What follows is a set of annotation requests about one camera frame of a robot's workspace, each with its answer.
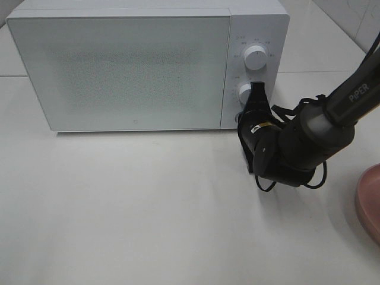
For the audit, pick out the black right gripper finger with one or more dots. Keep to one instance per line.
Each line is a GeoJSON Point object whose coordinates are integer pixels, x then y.
{"type": "Point", "coordinates": [258, 93]}

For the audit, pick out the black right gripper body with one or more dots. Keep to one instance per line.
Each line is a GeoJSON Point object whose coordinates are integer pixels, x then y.
{"type": "Point", "coordinates": [253, 122]}

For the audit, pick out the white round door button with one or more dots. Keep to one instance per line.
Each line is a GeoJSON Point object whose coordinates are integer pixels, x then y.
{"type": "Point", "coordinates": [237, 117]}

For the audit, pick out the pink round plate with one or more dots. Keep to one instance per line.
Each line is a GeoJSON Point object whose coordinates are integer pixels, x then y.
{"type": "Point", "coordinates": [367, 202]}

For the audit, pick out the white microwave door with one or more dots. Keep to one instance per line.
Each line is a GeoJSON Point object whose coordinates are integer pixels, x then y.
{"type": "Point", "coordinates": [120, 74]}

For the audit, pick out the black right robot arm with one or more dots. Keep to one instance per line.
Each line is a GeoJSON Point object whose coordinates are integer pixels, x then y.
{"type": "Point", "coordinates": [287, 145]}

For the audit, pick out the lower white round knob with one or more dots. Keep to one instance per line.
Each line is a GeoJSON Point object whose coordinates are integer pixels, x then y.
{"type": "Point", "coordinates": [244, 92]}

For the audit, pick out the white round knob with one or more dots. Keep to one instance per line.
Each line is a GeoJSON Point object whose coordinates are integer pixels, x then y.
{"type": "Point", "coordinates": [244, 92]}
{"type": "Point", "coordinates": [255, 57]}

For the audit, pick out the upper white round knob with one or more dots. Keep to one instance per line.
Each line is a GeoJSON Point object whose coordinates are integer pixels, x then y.
{"type": "Point", "coordinates": [255, 57]}

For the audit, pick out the white microwave oven body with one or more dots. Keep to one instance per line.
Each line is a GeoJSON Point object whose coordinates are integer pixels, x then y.
{"type": "Point", "coordinates": [251, 22]}

